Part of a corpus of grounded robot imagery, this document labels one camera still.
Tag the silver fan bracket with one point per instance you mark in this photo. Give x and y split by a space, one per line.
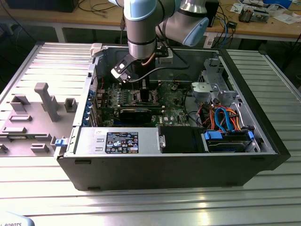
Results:
202 90

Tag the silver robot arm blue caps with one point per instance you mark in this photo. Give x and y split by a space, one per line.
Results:
141 35

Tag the blue plastic clip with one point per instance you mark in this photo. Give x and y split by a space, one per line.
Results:
60 142

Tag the black box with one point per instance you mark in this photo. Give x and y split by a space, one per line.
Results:
47 5

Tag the black open PC case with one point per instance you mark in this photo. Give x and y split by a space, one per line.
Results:
164 171

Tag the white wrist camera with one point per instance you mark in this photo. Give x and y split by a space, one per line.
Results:
165 58
120 69

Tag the white tag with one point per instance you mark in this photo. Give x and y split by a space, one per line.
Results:
209 42

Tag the CPU socket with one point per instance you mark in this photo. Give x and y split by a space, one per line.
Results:
137 96

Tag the black RAM slot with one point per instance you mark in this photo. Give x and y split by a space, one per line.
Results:
127 86
154 82

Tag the silver metal drive cage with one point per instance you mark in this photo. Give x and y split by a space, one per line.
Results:
211 70

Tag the wooden workbench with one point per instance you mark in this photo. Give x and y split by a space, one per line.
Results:
94 17

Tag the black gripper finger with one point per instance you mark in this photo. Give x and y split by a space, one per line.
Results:
144 94

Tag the gray parts rack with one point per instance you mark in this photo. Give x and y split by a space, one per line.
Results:
35 131

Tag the metal locking lever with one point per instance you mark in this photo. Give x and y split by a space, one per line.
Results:
133 86
163 95

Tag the white paper sheet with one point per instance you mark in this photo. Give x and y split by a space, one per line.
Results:
285 18

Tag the black tower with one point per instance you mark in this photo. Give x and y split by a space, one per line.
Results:
215 14

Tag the hard disk in blue carrier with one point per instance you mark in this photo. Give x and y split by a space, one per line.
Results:
225 146

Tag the copper coil heatsink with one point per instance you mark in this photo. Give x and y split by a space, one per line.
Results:
245 15

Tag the silver power supply with label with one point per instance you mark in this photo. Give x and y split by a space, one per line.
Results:
145 141

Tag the green motherboard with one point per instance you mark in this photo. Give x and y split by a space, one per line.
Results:
174 110

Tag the silver metal box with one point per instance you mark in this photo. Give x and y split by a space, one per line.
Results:
261 15

